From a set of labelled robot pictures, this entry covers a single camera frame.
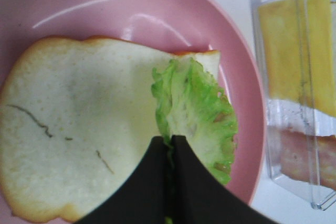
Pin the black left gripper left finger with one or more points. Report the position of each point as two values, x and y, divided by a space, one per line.
141 197

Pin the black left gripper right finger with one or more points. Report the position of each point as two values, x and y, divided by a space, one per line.
199 197

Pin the green lettuce leaf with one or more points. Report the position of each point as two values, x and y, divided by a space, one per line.
190 102

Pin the bread slice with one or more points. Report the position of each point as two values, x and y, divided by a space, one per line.
76 118

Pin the bacon strip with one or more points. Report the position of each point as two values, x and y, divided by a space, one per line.
294 157

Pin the pink plate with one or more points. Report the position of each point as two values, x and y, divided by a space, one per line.
168 25

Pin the yellow cheese slice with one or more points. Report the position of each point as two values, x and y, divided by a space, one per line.
297 36

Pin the clear right plastic container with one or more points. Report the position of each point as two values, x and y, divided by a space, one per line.
293 116

